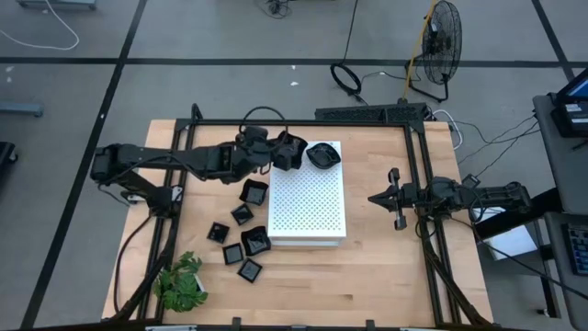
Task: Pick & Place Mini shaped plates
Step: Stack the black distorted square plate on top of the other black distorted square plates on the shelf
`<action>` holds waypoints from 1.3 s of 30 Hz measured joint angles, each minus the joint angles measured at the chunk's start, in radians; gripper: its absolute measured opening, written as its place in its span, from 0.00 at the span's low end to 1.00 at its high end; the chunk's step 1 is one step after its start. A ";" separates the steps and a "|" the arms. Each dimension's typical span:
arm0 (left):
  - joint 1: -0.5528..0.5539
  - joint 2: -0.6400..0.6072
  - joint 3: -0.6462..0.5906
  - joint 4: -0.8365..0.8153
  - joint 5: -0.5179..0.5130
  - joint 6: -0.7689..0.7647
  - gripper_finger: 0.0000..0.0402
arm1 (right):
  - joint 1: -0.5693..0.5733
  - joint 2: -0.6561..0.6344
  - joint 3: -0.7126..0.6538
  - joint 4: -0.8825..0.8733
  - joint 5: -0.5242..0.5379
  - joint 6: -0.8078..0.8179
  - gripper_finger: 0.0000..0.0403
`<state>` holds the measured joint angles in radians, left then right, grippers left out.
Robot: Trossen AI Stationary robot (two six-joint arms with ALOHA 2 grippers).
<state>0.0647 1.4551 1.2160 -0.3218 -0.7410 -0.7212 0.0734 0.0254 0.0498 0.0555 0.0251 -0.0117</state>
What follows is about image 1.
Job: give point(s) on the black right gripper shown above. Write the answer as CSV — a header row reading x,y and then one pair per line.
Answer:
x,y
406,198

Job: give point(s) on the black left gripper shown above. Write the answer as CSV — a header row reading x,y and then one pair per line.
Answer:
x,y
257,149

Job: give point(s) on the black wavy square plate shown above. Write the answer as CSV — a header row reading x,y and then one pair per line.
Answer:
x,y
253,193
301,148
256,241

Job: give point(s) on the black pot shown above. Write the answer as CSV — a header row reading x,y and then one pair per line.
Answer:
x,y
324,155

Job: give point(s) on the white perforated metal shelf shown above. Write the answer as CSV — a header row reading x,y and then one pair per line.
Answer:
x,y
305,207

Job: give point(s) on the small black square plate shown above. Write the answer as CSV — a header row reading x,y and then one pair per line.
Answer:
x,y
233,254
250,270
242,214
218,232

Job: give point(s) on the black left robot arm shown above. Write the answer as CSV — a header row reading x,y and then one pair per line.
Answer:
x,y
184,158

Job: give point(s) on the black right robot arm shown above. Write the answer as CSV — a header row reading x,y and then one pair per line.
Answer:
x,y
487,195

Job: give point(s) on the black vented case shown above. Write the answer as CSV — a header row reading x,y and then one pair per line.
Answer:
x,y
367,113

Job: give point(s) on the black floor fan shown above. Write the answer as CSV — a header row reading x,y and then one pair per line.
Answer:
x,y
442,43

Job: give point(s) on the grey desk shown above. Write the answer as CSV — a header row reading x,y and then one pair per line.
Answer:
x,y
551,174

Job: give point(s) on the green potted plant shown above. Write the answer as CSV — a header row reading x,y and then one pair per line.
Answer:
x,y
179,287

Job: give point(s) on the black keyboard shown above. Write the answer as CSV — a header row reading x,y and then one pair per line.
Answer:
x,y
580,250

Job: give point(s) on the black laptop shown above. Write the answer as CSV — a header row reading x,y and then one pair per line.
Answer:
x,y
572,115

